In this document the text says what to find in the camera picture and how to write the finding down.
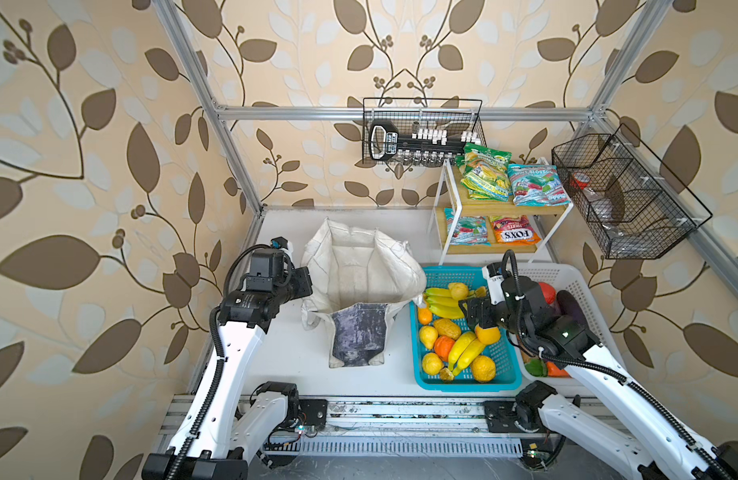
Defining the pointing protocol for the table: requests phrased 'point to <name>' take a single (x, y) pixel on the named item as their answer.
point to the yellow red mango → (488, 336)
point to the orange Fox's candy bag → (513, 230)
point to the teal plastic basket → (494, 371)
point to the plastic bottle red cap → (580, 180)
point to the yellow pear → (428, 336)
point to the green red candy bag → (468, 230)
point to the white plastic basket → (563, 276)
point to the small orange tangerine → (424, 315)
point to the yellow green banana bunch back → (442, 303)
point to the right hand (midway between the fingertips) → (476, 304)
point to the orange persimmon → (442, 346)
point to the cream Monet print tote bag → (354, 278)
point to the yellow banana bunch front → (463, 351)
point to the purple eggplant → (570, 307)
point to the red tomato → (548, 291)
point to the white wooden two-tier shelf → (490, 226)
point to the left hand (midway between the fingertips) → (309, 274)
